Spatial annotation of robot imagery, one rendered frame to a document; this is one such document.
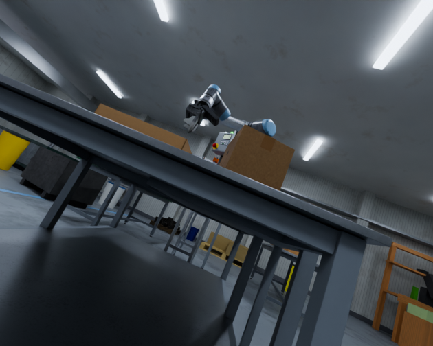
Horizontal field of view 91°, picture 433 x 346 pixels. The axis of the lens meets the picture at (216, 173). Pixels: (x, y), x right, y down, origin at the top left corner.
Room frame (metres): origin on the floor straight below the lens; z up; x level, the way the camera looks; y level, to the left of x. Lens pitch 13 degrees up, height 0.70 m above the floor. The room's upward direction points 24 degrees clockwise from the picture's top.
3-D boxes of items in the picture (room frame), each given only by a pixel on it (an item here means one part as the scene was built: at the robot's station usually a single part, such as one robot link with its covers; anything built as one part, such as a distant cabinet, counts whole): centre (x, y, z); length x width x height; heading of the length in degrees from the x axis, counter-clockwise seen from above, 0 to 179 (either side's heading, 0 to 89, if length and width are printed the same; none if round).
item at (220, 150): (1.78, 0.03, 1.38); 0.17 x 0.10 x 0.19; 50
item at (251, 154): (0.95, -0.13, 0.99); 0.30 x 0.24 x 0.27; 6
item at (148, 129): (0.68, 0.22, 0.85); 0.30 x 0.26 x 0.04; 175
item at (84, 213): (3.67, 1.18, 0.40); 1.90 x 0.75 x 0.80; 167
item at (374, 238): (1.56, 0.24, 0.82); 2.10 x 1.50 x 0.02; 175
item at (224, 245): (6.25, -1.18, 0.25); 1.41 x 0.97 x 0.51; 77
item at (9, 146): (4.55, 4.13, 0.37); 0.49 x 0.47 x 0.74; 75
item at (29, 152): (6.55, 4.93, 0.40); 2.12 x 1.86 x 0.80; 76
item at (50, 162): (4.09, 2.51, 0.36); 1.05 x 0.86 x 0.72; 67
